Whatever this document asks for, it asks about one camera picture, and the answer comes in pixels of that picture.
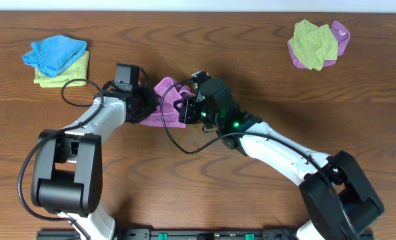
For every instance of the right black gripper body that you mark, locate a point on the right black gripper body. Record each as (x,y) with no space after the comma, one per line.
(195,113)

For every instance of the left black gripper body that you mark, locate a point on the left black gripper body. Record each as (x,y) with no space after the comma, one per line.
(148,107)

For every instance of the purple microfiber cloth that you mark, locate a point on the purple microfiber cloth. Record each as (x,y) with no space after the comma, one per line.
(170,114)

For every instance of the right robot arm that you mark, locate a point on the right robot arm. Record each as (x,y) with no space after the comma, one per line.
(338,196)

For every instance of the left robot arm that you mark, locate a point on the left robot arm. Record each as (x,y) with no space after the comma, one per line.
(67,178)

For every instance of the green folded cloth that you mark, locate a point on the green folded cloth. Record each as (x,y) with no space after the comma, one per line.
(78,70)

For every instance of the blue folded cloth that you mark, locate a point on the blue folded cloth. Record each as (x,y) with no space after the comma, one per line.
(53,55)

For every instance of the green crumpled cloth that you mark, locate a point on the green crumpled cloth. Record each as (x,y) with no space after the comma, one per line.
(313,45)

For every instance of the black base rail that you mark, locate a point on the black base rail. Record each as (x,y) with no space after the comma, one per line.
(148,234)

